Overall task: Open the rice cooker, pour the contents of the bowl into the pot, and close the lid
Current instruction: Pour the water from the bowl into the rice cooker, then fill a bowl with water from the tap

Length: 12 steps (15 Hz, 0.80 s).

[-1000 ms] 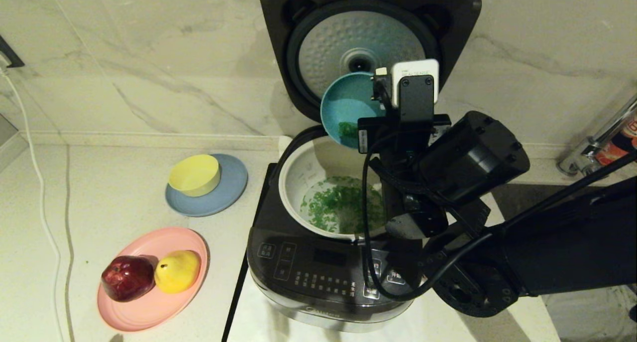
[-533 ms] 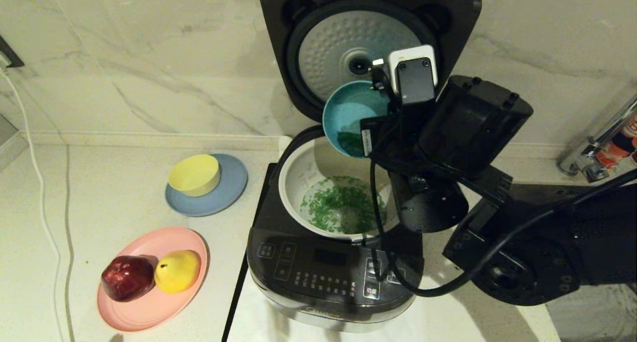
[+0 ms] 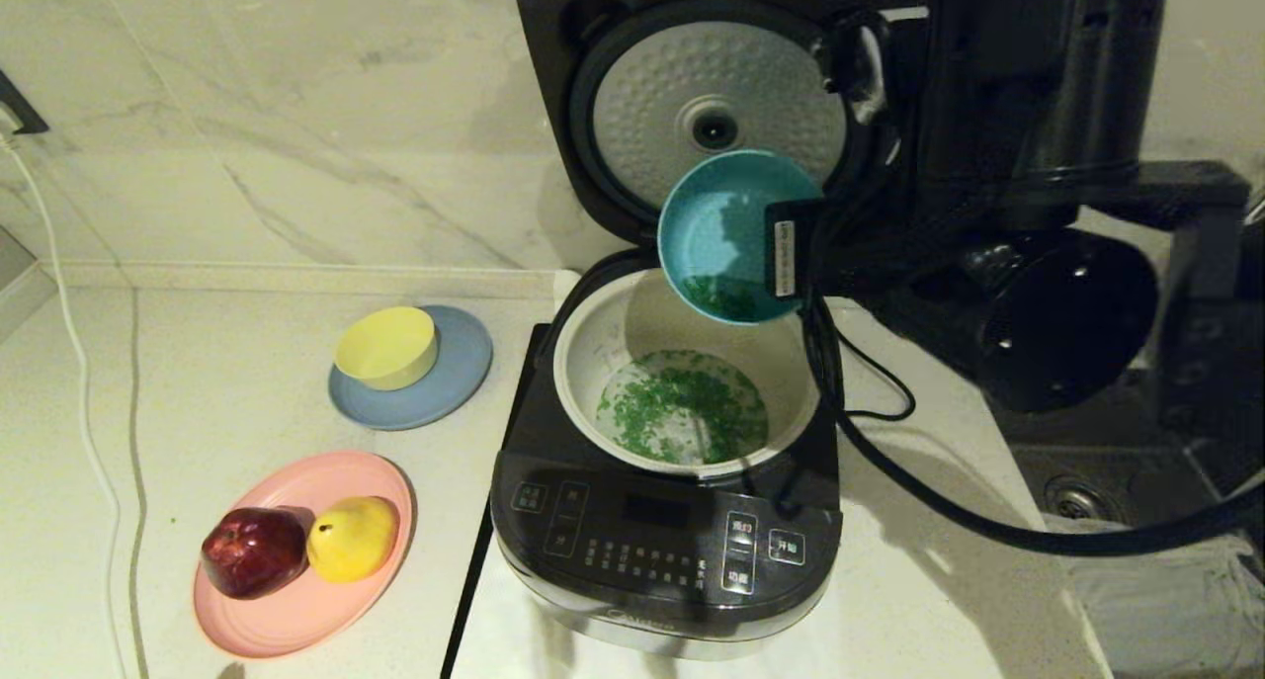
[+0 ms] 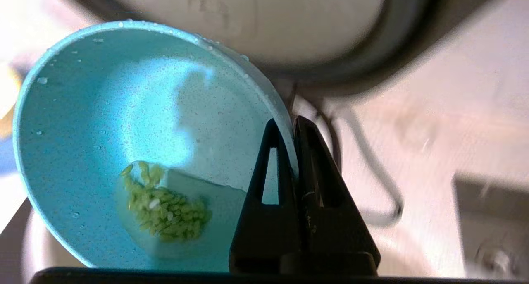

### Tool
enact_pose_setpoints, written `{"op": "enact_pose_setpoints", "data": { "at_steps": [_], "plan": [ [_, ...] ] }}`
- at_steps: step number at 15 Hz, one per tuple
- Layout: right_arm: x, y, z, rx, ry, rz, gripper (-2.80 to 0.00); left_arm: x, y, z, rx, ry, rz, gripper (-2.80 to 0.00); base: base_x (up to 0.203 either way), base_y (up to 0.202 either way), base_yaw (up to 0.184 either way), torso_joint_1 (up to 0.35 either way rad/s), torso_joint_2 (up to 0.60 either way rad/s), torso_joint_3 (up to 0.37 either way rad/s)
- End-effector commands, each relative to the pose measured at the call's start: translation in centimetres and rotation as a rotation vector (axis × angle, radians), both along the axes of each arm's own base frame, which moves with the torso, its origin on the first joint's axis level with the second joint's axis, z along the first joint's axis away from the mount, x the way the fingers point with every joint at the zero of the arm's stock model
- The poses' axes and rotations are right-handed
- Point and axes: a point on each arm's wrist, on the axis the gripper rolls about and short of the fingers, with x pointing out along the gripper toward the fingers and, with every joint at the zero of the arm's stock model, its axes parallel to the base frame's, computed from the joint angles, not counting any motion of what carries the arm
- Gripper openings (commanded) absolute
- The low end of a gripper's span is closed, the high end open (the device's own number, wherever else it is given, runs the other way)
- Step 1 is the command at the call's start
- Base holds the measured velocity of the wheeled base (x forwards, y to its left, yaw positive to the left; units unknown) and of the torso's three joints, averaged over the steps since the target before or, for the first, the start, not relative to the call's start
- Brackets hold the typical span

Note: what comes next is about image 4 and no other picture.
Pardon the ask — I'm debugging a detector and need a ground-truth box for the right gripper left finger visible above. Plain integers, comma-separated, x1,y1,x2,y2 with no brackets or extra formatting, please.
229,118,307,275

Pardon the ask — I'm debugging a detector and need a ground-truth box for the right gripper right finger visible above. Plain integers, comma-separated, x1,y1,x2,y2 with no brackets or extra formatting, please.
293,115,381,276

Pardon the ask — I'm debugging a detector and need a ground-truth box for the teal plastic bowl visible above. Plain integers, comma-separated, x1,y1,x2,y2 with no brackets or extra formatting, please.
12,21,300,273

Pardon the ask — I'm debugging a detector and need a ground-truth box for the black rice cooker body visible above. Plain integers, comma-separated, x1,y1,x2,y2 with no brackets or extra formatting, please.
21,0,505,272

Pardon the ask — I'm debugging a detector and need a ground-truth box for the stainless steel sink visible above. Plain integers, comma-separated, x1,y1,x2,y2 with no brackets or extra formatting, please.
453,172,529,277

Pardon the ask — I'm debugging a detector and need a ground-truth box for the blue plate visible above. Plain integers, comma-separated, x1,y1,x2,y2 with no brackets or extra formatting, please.
0,138,19,175

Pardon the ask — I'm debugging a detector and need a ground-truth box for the black power cord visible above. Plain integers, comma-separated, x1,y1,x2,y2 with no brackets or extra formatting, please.
289,84,404,227

